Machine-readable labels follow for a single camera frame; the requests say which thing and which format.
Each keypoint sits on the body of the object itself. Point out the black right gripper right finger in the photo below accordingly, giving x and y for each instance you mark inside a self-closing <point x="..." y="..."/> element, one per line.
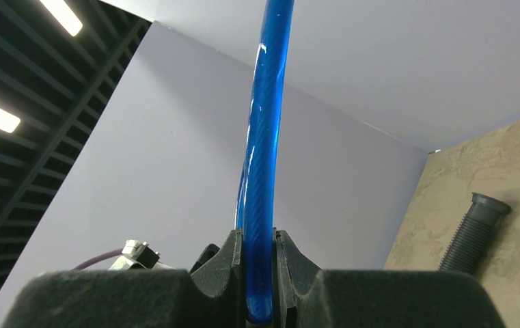
<point x="308" y="296"/>

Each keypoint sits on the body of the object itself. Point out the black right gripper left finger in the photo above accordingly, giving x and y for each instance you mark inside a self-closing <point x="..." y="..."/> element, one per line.
<point x="212" y="296"/>

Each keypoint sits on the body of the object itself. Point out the blue cable lock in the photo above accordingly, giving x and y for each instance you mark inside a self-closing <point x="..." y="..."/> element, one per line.
<point x="254" y="209"/>

